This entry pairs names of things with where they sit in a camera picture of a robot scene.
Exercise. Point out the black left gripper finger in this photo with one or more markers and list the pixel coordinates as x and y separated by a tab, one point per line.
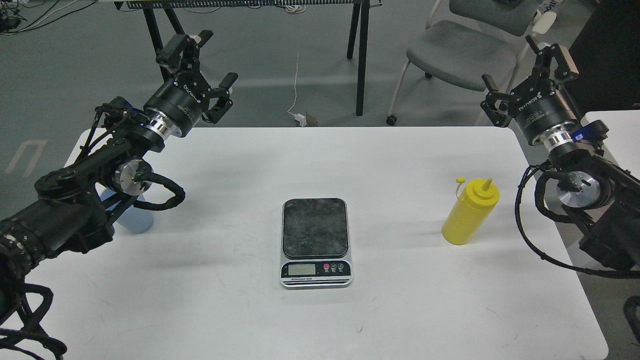
182	53
216	102

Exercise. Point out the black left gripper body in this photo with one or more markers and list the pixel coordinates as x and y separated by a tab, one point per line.
182	99

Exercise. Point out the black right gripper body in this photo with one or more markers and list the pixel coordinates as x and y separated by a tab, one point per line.
540	108

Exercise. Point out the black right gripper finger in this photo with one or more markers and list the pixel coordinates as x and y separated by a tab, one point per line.
497	104
553	65

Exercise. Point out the yellow squeeze bottle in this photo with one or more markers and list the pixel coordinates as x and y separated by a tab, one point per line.
475	200

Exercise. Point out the light blue plastic cup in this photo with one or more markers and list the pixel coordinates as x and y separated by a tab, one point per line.
135	220

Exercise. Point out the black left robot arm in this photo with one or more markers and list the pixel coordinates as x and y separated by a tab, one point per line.
78	205

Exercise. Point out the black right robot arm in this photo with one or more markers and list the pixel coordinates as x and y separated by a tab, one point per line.
577	184

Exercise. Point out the black digital kitchen scale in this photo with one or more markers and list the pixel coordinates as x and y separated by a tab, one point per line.
315	244

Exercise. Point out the black cabinet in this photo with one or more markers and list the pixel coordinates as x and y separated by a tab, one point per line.
607	55

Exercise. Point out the grey office chair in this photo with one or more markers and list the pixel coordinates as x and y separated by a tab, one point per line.
460	55

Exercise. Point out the white side table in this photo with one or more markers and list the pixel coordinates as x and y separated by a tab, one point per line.
623	138

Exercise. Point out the black metal table frame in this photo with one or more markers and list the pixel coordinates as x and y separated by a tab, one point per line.
254	30

